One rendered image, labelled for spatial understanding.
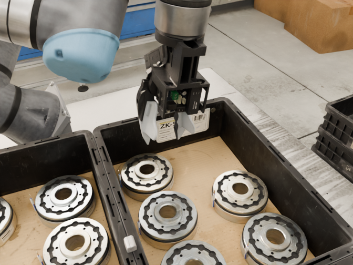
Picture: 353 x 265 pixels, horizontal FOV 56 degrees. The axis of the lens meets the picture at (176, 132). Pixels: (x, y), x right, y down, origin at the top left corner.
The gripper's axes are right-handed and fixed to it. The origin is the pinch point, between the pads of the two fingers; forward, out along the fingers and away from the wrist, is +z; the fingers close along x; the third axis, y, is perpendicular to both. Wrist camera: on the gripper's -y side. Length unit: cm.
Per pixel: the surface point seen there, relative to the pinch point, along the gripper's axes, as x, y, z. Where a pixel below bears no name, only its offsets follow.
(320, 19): 212, -166, 40
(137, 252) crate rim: -10.9, 20.1, 3.0
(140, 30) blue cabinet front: 58, -182, 51
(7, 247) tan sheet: -28.3, 4.9, 15.3
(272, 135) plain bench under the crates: 42.5, -14.1, 19.2
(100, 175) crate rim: -12.4, 4.4, 3.2
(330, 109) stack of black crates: 83, -29, 25
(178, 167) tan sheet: 5.3, -1.1, 11.0
